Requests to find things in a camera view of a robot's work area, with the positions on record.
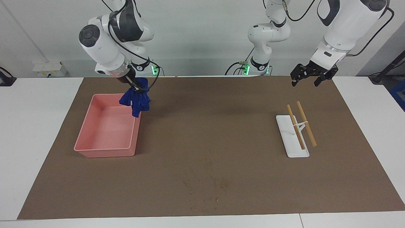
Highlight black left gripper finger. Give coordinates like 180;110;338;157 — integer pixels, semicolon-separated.
290;64;308;87
314;68;339;87

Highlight blue towel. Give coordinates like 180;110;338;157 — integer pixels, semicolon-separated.
119;78;151;118

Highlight black stand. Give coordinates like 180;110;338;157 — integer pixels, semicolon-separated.
369;51;405;85

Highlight pink plastic bin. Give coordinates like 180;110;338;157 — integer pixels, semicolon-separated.
74;93;142;158

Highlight blue crate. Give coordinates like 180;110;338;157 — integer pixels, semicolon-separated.
390;79;405;111

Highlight white rack with wooden rods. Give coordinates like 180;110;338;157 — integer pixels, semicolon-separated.
276;101;317;158

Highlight brown table mat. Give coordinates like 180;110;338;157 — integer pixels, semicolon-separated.
17;75;405;220

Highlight black clamp base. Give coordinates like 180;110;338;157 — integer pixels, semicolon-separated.
0;66;17;86

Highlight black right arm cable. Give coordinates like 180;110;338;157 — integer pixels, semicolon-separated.
101;0;161;92

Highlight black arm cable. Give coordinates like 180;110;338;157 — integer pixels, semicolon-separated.
101;0;161;92
283;0;395;57

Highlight black base cable bundle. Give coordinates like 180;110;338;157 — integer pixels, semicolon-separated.
149;62;165;77
225;47;272;76

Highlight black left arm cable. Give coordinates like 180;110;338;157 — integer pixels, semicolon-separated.
283;0;395;57

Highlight white wall socket box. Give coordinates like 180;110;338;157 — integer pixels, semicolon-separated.
33;62;67;77

